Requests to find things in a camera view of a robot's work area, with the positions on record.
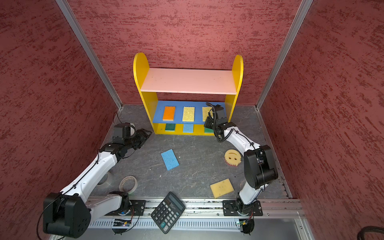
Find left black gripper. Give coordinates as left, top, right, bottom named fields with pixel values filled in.
left=125, top=128, right=153, bottom=150

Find bright green sponge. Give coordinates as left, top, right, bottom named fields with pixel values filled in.
left=204, top=128, right=214, bottom=134

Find dark green scrub sponge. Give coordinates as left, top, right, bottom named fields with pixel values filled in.
left=165, top=124, right=176, bottom=132

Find blue sponge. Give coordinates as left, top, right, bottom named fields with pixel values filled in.
left=183, top=124, right=194, bottom=134
left=161, top=149, right=179, bottom=171

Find orange sponge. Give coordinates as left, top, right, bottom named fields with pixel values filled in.
left=162, top=106, right=176, bottom=121

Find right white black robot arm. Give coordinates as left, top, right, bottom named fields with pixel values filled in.
left=204, top=103, right=279, bottom=216

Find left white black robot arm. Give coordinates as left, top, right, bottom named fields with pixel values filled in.
left=36, top=123, right=152, bottom=239

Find yellow shelf pink blue boards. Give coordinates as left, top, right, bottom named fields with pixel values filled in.
left=133, top=53, right=244, bottom=136

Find clear tape roll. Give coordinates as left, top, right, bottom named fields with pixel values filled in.
left=119, top=176, right=138, bottom=195

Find grey tape roll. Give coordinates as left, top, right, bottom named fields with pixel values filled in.
left=97, top=172, right=113, bottom=188

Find black calculator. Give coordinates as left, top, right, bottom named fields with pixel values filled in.
left=151, top=192, right=186, bottom=234

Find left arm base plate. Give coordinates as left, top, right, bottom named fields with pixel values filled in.
left=113, top=200, right=146, bottom=217

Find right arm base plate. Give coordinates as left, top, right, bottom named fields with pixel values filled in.
left=222, top=199, right=263, bottom=217

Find left circuit board with wires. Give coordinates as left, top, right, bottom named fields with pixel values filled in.
left=112, top=219, right=134, bottom=235

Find circuit board with wires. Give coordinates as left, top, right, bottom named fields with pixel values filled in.
left=112, top=219, right=134, bottom=235
left=238, top=219, right=255, bottom=235

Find right circuit board with wires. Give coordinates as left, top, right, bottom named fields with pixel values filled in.
left=238, top=219, right=255, bottom=235

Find aluminium front rail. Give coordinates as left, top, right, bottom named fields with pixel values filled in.
left=70, top=199, right=314, bottom=240

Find right aluminium corner post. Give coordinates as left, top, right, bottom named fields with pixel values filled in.
left=256, top=0, right=313, bottom=112

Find aluminium corner post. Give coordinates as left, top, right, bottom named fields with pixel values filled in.
left=56, top=0, right=123, bottom=110
left=256, top=0, right=313, bottom=112

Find left aluminium corner post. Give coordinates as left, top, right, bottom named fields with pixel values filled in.
left=56, top=0, right=123, bottom=110

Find black cable bottom right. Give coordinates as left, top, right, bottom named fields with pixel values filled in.
left=356, top=225, right=384, bottom=240

